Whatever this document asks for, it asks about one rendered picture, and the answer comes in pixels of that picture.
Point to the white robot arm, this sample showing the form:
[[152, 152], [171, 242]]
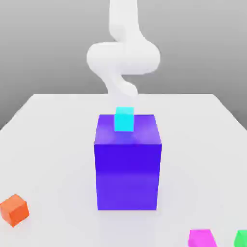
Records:
[[123, 57]]

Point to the small cyan cube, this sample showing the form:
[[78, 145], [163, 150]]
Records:
[[124, 121]]

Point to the small magenta cube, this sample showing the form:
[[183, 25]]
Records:
[[200, 239]]

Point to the small orange cube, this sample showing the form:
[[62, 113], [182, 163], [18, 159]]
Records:
[[14, 210]]

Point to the small green cube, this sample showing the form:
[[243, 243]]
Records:
[[242, 239]]

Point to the large purple box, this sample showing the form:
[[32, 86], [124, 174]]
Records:
[[127, 173]]

